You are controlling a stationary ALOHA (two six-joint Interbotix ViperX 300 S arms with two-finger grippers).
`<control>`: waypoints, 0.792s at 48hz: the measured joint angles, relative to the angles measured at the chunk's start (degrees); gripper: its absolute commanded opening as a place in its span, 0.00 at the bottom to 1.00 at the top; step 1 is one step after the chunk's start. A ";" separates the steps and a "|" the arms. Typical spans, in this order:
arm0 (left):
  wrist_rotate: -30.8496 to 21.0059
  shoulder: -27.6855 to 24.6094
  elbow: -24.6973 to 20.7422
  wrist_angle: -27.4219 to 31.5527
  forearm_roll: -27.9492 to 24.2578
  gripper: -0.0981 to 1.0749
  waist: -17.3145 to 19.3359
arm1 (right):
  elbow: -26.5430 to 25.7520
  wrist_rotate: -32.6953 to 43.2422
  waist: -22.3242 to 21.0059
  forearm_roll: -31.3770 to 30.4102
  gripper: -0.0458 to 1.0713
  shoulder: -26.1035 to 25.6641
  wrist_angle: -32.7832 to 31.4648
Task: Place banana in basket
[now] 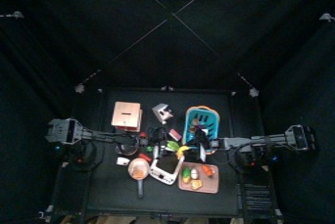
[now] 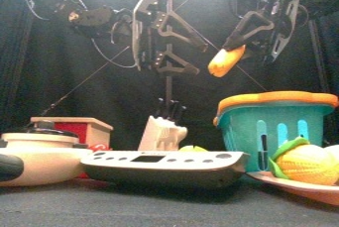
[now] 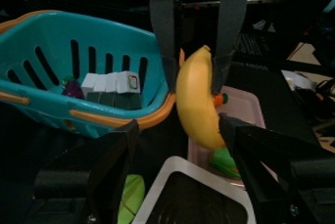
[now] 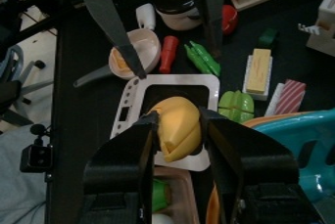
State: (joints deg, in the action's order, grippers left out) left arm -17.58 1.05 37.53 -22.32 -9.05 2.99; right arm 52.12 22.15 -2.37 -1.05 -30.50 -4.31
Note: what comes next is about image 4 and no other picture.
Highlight white toy tray frame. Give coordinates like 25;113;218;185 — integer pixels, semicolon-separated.
108;73;222;172

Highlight green toy pea pods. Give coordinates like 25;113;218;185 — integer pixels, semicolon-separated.
183;40;222;77

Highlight white toy cup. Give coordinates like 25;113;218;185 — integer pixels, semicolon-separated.
135;3;156;31

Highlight yellow toy banana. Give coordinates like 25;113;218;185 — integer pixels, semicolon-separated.
146;96;203;163

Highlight pink toy tray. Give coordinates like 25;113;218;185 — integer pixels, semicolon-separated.
150;165;199;224

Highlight blue plastic basket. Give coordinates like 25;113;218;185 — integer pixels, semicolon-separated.
250;108;335;203

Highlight dark green toy piece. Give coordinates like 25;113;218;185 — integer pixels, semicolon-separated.
256;27;278;48

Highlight white toy egg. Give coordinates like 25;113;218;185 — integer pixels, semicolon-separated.
150;212;177;224

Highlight red toy tomato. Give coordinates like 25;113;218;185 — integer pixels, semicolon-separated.
221;4;241;36

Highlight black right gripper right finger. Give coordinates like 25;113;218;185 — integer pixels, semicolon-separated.
197;106;327;224

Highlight toy butter on white dish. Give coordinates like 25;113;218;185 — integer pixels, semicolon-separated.
241;48;274;102

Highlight black camera on mount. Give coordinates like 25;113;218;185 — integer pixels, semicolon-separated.
18;123;55;174

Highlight white pot black lid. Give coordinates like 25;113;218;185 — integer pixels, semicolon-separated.
154;0;203;32

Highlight grey cloth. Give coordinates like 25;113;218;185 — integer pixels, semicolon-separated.
0;122;49;224

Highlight red striped toy bacon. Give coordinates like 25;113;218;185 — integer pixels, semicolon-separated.
264;78;307;116

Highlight orange toy plate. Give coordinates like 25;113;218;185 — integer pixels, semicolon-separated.
241;112;311;128

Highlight white toy toaster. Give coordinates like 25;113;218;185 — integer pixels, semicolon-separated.
297;0;335;57

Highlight light green toy pepper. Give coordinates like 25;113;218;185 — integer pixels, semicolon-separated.
217;89;256;125

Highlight office chair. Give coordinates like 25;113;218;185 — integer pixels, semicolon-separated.
0;44;56;128

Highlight yellow toy cheese slice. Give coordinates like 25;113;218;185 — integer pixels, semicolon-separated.
111;52;134;74

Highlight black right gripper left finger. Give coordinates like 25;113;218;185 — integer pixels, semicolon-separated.
80;111;159;224

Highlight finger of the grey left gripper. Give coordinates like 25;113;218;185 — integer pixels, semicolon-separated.
77;0;147;80
199;0;227;60

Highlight green toy vegetable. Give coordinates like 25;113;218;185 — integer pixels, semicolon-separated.
150;178;171;213

